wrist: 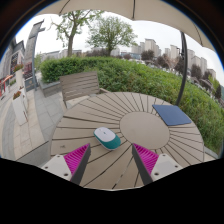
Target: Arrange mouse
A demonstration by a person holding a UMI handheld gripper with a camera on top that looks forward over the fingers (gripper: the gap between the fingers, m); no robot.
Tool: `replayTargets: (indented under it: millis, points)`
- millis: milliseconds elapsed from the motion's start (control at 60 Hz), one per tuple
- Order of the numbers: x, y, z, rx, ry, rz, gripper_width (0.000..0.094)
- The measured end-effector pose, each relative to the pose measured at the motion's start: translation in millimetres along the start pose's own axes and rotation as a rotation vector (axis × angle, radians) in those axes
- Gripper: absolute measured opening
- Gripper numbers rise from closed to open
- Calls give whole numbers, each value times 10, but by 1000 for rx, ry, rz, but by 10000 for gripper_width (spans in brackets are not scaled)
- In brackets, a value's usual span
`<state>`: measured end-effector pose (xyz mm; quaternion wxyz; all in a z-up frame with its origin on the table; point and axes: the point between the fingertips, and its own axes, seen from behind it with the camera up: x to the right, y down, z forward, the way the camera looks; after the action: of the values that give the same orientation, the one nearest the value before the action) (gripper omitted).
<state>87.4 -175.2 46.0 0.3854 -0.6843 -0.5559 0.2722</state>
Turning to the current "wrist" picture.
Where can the tree with bare trunk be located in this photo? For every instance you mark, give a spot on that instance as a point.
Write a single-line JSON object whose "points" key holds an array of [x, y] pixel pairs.
{"points": [[70, 41]]}

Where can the blue rectangular mouse pad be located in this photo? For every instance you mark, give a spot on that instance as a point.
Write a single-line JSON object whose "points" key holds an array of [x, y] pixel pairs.
{"points": [[171, 115]]}

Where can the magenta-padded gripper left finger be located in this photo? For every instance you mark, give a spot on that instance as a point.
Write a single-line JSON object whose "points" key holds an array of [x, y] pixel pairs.
{"points": [[76, 159]]}

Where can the white and teal computer mouse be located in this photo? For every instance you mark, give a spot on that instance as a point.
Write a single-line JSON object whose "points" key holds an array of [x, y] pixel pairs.
{"points": [[106, 137]]}

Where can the round leafy tree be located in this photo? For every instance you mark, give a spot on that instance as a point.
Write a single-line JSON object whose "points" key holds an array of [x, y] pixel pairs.
{"points": [[110, 31]]}

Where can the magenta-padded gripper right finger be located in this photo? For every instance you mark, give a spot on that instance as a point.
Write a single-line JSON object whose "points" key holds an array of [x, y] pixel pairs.
{"points": [[146, 159]]}

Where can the dark curved umbrella pole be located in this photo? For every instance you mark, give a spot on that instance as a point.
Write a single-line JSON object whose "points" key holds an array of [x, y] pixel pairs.
{"points": [[183, 66]]}

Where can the group of apartment buildings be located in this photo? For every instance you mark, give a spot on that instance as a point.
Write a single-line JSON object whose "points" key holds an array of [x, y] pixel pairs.
{"points": [[150, 45]]}

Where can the green hedge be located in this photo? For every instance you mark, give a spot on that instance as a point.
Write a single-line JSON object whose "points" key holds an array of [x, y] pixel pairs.
{"points": [[140, 75]]}

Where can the beige patio umbrella canopy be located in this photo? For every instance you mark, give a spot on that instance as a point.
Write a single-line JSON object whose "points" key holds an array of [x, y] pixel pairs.
{"points": [[150, 11]]}

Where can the slatted wooden chair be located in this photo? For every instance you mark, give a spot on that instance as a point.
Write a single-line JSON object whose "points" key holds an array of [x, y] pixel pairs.
{"points": [[80, 85]]}

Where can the white planter box with flowers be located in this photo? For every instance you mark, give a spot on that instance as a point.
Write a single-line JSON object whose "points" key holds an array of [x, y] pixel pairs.
{"points": [[19, 108]]}

